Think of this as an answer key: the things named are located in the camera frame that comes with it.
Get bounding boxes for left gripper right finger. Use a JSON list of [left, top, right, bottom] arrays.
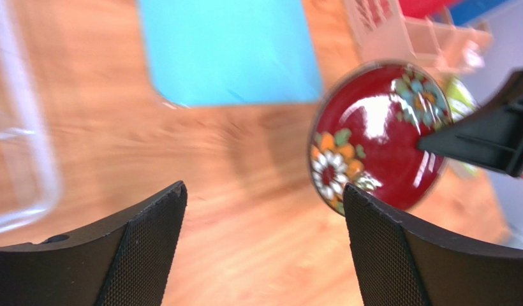
[[343, 184, 523, 305]]

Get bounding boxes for red folder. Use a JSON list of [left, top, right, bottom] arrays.
[[398, 0, 460, 18]]

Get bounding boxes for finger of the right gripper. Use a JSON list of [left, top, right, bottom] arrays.
[[416, 69, 523, 178]]

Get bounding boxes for pink plastic file organizer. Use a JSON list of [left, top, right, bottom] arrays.
[[344, 1, 493, 75]]

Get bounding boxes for teal cutting board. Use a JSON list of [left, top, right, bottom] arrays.
[[138, 1, 323, 108]]

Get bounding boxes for red floral plate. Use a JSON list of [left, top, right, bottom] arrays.
[[307, 60, 453, 215]]

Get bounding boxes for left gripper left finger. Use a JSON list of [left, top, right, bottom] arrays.
[[0, 181, 188, 305]]

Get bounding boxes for green leaflet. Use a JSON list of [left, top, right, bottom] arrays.
[[444, 76, 480, 179]]

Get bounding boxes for blue folder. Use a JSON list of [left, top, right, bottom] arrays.
[[432, 0, 506, 26]]

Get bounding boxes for white wire dish rack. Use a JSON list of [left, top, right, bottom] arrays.
[[0, 1, 63, 233]]

